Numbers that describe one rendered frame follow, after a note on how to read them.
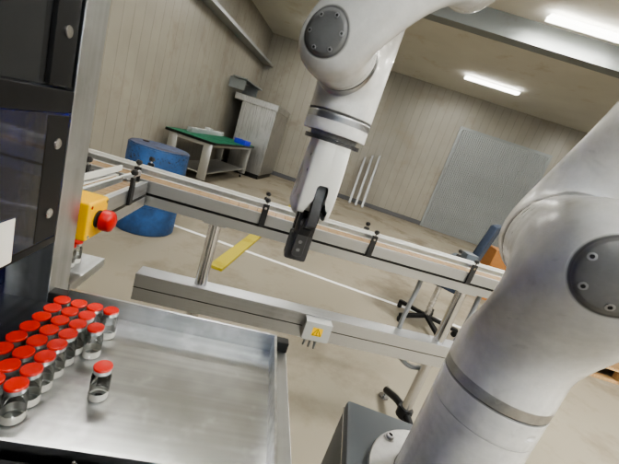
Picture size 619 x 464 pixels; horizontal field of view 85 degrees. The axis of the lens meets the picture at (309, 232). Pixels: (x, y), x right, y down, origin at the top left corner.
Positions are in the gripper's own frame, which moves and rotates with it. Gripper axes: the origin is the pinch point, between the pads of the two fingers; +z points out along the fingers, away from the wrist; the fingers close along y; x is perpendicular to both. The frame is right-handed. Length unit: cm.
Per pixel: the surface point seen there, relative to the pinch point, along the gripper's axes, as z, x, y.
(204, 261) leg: 44, -20, -86
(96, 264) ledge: 22.5, -34.8, -22.3
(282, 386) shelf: 22.4, 4.4, 2.1
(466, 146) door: -134, 500, -855
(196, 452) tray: 22.2, -6.1, 15.5
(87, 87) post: -11.6, -34.8, -9.4
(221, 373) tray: 22.2, -5.3, 2.2
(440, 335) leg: 51, 94, -87
